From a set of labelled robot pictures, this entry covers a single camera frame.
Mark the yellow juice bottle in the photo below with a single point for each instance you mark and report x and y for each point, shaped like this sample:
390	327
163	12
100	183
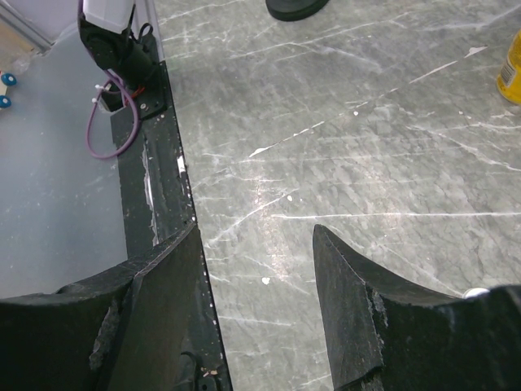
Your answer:
508	79

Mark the left black microphone stand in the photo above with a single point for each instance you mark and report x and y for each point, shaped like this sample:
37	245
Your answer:
294	10

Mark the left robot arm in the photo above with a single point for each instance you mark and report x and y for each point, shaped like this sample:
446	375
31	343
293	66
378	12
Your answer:
106	31

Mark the white green cap lower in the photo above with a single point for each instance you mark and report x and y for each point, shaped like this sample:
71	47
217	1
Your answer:
474	292

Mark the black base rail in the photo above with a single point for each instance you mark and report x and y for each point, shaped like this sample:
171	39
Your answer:
157	203

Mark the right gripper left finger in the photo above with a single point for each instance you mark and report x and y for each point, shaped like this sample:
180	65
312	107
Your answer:
97	322

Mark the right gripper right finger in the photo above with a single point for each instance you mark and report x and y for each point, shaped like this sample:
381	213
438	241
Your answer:
384	332

